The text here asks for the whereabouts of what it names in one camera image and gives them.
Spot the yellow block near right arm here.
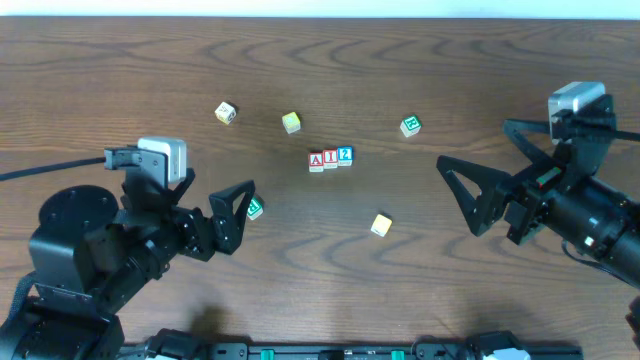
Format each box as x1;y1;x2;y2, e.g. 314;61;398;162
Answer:
370;214;392;237

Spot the red letter I block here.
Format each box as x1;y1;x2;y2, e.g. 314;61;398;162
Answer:
322;149;338;170

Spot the green number 2 block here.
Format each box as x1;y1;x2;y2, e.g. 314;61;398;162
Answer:
247;197;264;220

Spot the blue number 2 block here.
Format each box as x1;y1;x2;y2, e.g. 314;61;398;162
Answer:
337;146;354;167

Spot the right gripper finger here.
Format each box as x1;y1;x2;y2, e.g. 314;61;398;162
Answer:
436;155;510;237
503;119;564;168

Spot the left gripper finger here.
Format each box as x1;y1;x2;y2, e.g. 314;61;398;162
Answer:
209;180;256;255
167;168;196;205

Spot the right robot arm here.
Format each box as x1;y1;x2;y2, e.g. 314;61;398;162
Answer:
436;94;639;287

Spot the green letter R block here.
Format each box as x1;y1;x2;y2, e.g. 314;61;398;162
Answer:
400;115;422;137

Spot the cream yellow picture block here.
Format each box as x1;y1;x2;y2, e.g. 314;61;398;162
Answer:
214;102;237;125

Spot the yellow top wooden block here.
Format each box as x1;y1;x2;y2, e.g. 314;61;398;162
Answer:
282;112;301;134

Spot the left black cable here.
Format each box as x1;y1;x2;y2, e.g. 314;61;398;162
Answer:
0;156;107;182

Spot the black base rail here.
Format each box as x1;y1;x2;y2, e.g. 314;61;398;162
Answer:
116;329;584;360

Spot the red letter A block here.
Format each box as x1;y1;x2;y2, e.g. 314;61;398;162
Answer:
308;152;324;173

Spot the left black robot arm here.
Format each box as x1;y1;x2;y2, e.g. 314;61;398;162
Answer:
1;146;255;359

